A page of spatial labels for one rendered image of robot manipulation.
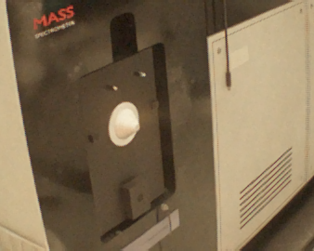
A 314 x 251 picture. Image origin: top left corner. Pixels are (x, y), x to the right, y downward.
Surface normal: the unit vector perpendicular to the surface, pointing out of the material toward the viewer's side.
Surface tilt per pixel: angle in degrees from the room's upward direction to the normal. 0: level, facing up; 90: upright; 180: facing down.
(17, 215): 90
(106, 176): 90
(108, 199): 90
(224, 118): 90
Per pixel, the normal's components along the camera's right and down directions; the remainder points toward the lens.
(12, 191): -0.61, 0.37
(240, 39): 0.79, 0.18
